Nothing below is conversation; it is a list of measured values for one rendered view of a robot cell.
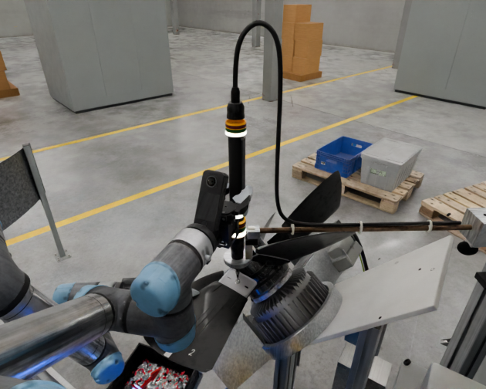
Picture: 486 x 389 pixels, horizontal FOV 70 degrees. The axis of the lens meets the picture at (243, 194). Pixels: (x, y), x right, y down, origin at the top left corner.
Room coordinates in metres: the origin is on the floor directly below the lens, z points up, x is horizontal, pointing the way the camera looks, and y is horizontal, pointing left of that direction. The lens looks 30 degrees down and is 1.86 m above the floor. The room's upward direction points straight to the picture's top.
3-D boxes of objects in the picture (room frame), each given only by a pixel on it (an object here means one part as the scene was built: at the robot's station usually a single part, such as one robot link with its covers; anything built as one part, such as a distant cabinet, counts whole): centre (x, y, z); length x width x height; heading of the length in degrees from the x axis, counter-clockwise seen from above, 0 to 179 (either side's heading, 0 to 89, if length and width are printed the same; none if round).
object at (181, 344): (0.44, 0.14, 1.35); 0.11 x 0.08 x 0.11; 80
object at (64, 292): (0.65, 0.43, 1.17); 0.11 x 0.08 x 0.09; 93
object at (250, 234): (0.69, 0.00, 1.32); 0.09 x 0.07 x 0.10; 91
